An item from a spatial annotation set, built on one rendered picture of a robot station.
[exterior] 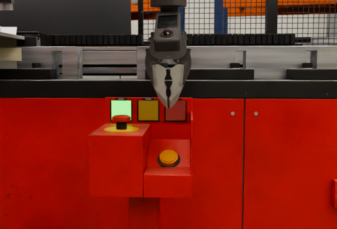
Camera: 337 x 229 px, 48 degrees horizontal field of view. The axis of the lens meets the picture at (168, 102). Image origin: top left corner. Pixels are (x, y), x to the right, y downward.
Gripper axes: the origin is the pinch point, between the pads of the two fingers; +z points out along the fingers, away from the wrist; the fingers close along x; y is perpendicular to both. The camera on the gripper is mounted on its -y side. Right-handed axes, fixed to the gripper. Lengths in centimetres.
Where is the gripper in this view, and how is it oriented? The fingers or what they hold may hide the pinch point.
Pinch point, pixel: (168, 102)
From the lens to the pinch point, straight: 76.0
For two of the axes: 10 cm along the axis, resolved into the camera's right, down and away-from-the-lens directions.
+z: 0.1, 9.8, 1.7
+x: -10.0, 0.0, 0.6
